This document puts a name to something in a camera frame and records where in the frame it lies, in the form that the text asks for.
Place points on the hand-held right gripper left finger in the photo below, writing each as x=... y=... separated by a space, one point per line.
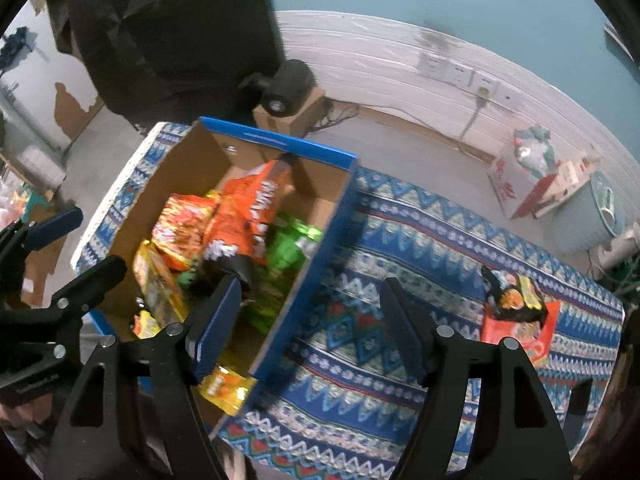
x=220 y=325

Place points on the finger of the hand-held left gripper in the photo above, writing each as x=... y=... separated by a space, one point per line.
x=55 y=227
x=95 y=277

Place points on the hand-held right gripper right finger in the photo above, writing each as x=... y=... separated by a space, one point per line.
x=400 y=330

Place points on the yellow snack packet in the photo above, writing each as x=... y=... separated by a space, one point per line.
x=157 y=285
x=227 y=390

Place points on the orange chip print snack bag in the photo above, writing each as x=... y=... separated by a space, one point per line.
x=185 y=227

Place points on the green snack bag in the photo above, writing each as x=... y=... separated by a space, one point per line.
x=287 y=245

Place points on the blue cardboard box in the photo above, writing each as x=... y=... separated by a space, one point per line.
x=320 y=240

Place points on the large orange black snack bag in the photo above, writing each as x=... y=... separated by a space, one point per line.
x=250 y=205

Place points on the blue patterned tablecloth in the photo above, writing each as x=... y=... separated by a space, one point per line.
x=360 y=360

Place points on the black orange snack packet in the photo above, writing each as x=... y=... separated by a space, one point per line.
x=515 y=295

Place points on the plain orange snack packet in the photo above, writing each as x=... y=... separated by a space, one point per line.
x=520 y=340

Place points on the red white carton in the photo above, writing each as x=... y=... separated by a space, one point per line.
x=520 y=185

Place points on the black phone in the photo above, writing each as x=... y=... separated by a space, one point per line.
x=577 y=405

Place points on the grey blue bucket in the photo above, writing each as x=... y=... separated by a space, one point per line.
x=590 y=215

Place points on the clear green plastic bag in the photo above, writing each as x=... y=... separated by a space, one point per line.
x=532 y=150

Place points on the dark hanging jacket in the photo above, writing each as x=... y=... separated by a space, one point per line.
x=170 y=35

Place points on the small brown cardboard box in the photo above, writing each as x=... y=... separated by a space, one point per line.
x=300 y=115

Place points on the black camera on box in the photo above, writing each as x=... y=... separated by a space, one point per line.
x=282 y=85

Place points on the white wall socket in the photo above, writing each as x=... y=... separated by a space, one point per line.
x=495 y=89
x=445 y=67

